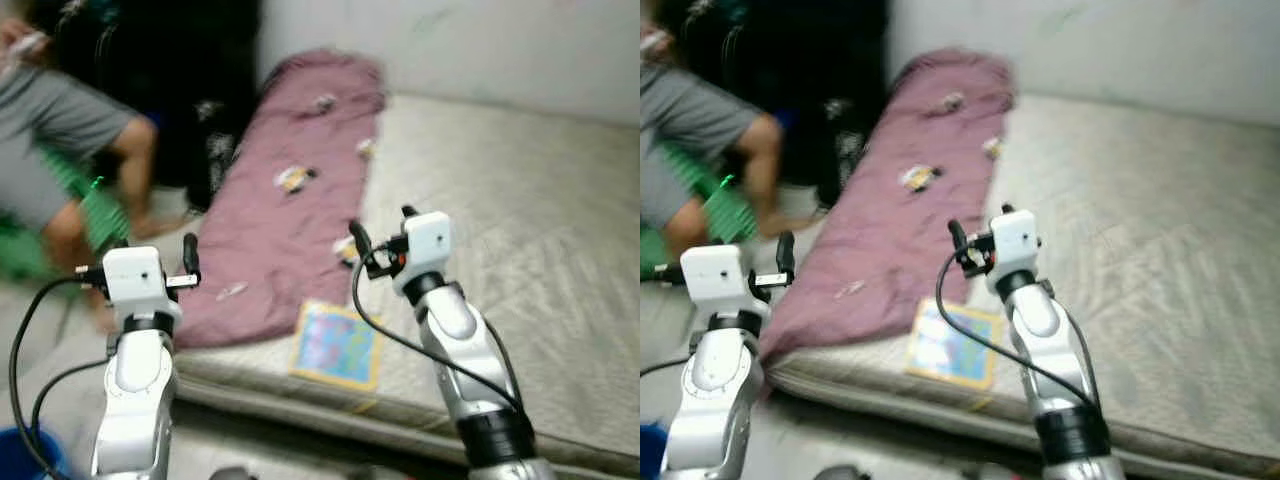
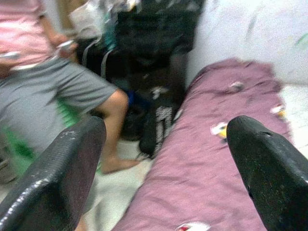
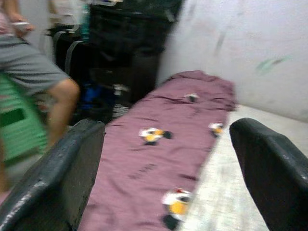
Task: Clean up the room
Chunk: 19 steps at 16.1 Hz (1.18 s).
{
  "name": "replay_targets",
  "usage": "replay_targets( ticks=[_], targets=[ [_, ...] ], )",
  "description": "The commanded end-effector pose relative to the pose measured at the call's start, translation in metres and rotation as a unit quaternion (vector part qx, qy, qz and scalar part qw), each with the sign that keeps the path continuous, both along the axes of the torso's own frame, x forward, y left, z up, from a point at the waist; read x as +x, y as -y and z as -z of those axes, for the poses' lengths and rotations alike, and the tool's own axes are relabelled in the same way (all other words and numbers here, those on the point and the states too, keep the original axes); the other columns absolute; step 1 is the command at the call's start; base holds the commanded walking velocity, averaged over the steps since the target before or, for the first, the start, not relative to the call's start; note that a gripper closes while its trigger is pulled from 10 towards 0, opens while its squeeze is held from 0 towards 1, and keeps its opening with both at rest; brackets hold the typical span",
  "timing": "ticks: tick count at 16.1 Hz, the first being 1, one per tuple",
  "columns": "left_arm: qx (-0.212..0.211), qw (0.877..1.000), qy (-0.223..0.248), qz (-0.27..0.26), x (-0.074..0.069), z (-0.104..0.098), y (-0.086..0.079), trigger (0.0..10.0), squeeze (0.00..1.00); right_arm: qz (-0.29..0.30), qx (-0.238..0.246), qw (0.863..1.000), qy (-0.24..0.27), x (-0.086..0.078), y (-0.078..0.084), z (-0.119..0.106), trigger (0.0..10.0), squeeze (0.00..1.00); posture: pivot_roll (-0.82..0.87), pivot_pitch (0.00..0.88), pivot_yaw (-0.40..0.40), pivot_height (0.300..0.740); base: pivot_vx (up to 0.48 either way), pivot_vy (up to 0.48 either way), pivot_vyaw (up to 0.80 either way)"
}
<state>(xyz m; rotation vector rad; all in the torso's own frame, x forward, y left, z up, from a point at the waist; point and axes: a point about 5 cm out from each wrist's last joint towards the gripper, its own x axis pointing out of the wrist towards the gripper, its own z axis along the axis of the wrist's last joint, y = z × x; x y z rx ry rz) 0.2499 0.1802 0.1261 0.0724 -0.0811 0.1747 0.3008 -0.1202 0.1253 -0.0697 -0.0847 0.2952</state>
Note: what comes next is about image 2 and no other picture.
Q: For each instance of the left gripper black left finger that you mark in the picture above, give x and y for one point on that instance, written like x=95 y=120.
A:
x=53 y=180

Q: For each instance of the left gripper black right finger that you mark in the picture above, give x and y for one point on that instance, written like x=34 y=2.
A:
x=272 y=173

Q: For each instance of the white handheld controller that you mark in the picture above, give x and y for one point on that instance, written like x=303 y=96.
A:
x=66 y=44

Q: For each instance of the person's left hand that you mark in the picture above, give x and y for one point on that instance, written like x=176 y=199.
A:
x=59 y=38

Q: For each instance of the green plastic stool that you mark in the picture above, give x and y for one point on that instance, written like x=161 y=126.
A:
x=19 y=149

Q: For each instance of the white quilted mattress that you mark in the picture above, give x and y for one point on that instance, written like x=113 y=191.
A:
x=298 y=108

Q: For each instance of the purple cartoon print blanket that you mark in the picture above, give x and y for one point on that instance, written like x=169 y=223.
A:
x=192 y=168

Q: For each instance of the person in pink shirt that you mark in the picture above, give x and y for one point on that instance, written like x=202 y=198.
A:
x=48 y=91

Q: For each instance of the black bag with white print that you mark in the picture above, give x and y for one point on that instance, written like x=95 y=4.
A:
x=158 y=125

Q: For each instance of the crumpled white plastic bag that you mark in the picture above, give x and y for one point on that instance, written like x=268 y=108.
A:
x=86 y=16

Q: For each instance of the black clothes pile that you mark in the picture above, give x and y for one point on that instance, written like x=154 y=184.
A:
x=149 y=36

